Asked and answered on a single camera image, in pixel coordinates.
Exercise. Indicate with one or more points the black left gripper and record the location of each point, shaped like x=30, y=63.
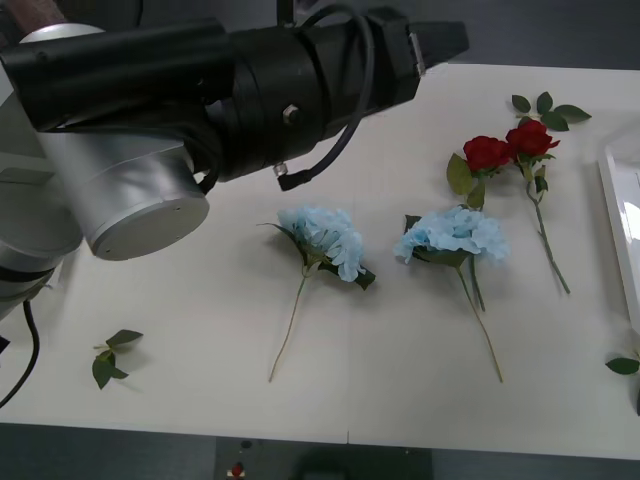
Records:
x=392, y=60

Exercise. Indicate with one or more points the silver and black left arm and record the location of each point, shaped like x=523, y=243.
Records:
x=125, y=175

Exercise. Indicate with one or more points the red rose with large leaves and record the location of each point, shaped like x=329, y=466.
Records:
x=486, y=154

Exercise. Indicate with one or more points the red rose with long stem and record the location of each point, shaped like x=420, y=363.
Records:
x=530, y=137

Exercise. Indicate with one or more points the loose green twig, four leaves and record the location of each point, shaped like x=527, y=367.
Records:
x=555, y=119

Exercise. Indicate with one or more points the pale blue flower, straight stem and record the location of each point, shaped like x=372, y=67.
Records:
x=460, y=235

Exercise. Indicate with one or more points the pale blue flower, curved stem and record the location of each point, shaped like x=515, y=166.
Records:
x=325, y=240

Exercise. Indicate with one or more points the shallow white box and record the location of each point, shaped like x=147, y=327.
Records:
x=617, y=210

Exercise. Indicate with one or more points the single loose green leaf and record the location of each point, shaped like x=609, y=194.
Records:
x=622, y=365

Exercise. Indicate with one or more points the loose green twig, three leaves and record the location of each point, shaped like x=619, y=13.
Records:
x=104, y=369

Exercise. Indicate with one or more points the red push button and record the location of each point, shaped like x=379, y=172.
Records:
x=236, y=470

